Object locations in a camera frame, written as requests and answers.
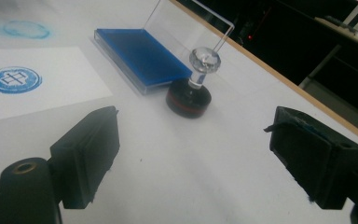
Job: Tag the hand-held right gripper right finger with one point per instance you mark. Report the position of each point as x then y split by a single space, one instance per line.
317 161

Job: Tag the blue ink pad clear case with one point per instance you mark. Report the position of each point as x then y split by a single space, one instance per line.
140 53

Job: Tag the white metal desk frame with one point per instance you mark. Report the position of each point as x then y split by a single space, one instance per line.
321 67

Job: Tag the small white paper sheet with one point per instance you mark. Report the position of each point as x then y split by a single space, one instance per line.
59 93

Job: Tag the large white table cover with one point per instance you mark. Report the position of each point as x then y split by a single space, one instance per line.
199 171

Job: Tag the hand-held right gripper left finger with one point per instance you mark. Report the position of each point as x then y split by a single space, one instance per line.
87 155

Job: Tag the round stamp with clear knob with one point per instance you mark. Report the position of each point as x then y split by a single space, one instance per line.
188 102

